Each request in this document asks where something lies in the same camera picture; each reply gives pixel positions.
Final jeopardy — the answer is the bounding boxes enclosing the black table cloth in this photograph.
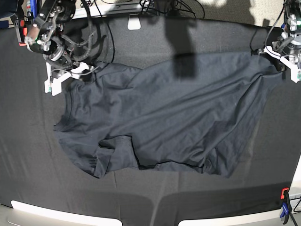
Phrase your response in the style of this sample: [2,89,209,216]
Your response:
[0,16,301,226]

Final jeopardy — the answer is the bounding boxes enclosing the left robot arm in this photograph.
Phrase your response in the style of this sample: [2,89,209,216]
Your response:
[257,0,301,83]

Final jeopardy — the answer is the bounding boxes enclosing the blue red clamp front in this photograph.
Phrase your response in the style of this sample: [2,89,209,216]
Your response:
[280,188,292,225]

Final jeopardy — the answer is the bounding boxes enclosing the dark navy t-shirt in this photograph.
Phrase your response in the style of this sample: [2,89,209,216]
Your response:
[54,52,283,178]

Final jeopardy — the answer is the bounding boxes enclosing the red clamp left rear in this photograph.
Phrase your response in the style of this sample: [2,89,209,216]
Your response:
[14,19,27,47]

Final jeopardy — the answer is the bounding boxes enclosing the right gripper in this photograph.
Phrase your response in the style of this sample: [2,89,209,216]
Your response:
[42,44,99,96]

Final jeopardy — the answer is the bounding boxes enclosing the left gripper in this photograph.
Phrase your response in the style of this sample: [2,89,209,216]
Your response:
[257,40,301,83]

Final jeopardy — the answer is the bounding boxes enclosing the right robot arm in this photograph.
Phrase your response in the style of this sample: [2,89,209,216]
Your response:
[24,0,94,96]

